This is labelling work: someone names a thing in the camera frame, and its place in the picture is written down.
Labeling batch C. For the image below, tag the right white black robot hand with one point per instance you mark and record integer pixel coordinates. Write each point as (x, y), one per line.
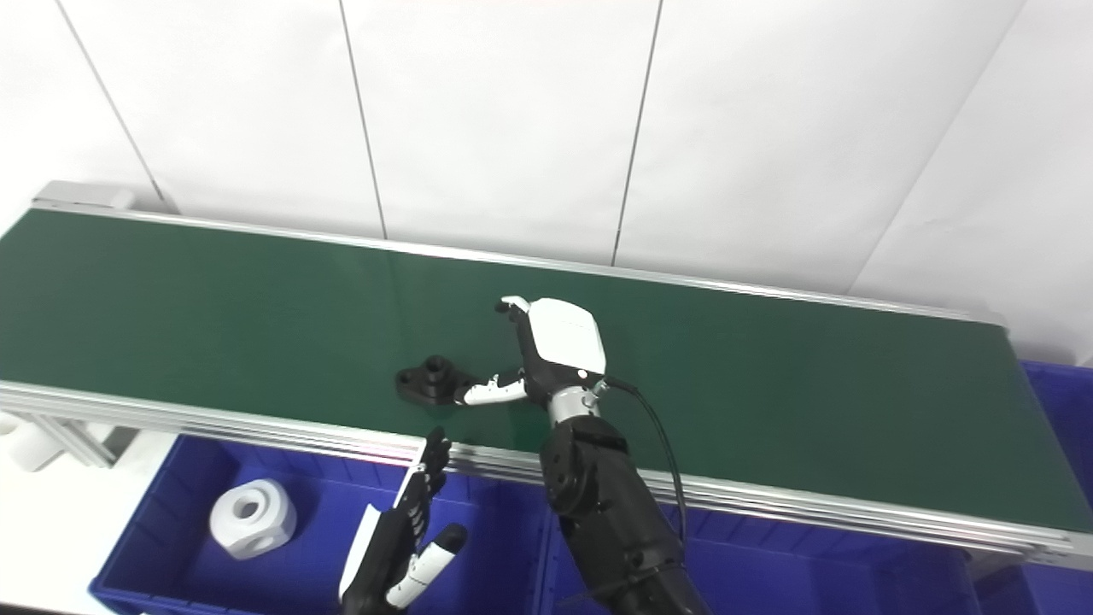
(564, 342)

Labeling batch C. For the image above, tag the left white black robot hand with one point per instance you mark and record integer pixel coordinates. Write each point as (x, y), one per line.
(384, 555)

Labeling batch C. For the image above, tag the black flanged machine part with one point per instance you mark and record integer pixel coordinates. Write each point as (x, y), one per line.
(431, 380)

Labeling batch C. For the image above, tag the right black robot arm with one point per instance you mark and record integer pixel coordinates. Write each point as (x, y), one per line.
(606, 512)

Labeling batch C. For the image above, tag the blue plastic bin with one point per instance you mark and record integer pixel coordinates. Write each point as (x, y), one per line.
(307, 512)
(1059, 410)
(811, 572)

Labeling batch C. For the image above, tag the white cylindrical machine part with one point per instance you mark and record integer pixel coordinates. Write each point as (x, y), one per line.
(265, 525)

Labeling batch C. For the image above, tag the aluminium conveyor leg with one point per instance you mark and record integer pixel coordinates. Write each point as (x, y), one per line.
(77, 440)

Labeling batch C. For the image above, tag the grey conveyor end housing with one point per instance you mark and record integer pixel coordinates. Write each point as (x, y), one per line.
(85, 195)

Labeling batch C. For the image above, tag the green conveyor belt aluminium frame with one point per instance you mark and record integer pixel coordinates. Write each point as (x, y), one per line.
(256, 325)

